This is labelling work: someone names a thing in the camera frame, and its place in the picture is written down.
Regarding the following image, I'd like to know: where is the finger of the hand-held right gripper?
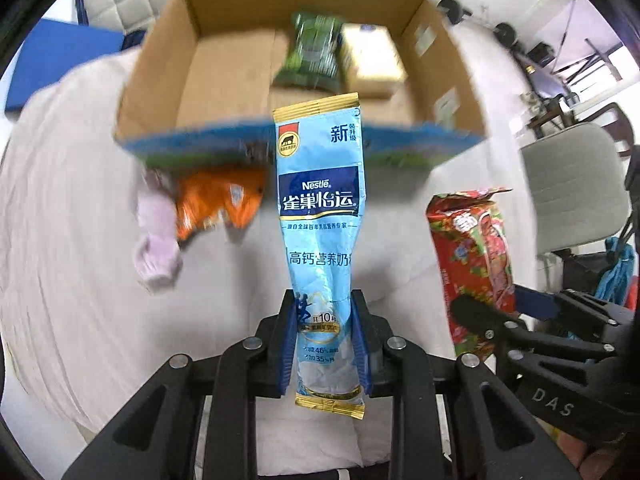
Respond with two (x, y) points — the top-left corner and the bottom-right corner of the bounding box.
(450, 294), (541, 366)
(512, 284), (633, 328)

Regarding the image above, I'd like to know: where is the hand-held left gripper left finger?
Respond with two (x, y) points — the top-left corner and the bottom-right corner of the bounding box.
(62, 287), (301, 480)

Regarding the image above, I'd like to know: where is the grey chair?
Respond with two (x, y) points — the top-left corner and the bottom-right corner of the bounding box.
(520, 122), (633, 263)

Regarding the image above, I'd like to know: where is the blue milk powder sachet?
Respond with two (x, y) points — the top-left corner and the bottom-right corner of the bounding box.
(272, 92), (367, 418)

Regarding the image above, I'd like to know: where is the white bed sheet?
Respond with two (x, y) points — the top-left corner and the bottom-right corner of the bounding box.
(0, 50), (556, 477)

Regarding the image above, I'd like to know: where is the yellow snack packet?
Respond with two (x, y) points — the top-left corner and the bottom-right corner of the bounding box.
(340, 22), (408, 98)

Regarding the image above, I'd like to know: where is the blue board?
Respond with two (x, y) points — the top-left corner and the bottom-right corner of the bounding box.
(5, 19), (126, 113)

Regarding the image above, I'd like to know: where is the pink sock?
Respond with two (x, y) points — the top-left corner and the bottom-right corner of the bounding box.
(134, 170), (183, 286)

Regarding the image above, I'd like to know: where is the orange snack packet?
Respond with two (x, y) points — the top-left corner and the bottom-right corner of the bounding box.
(175, 166), (268, 251)

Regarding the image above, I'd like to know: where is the black chair caster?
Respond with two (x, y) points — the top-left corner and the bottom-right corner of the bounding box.
(437, 0), (473, 23)
(492, 22), (521, 50)

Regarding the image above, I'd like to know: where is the red snack packet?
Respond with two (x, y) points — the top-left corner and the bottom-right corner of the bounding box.
(425, 187), (517, 361)

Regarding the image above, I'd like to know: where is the blue bag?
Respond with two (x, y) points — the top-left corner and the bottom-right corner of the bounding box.
(594, 237), (640, 311)

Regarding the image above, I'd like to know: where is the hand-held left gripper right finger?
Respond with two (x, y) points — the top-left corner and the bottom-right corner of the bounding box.
(350, 287), (583, 480)

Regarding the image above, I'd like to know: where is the cardboard box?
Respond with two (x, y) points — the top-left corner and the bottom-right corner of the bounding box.
(114, 0), (488, 168)

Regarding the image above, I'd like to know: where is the green snack packet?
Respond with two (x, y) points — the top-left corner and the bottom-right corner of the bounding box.
(272, 10), (348, 91)

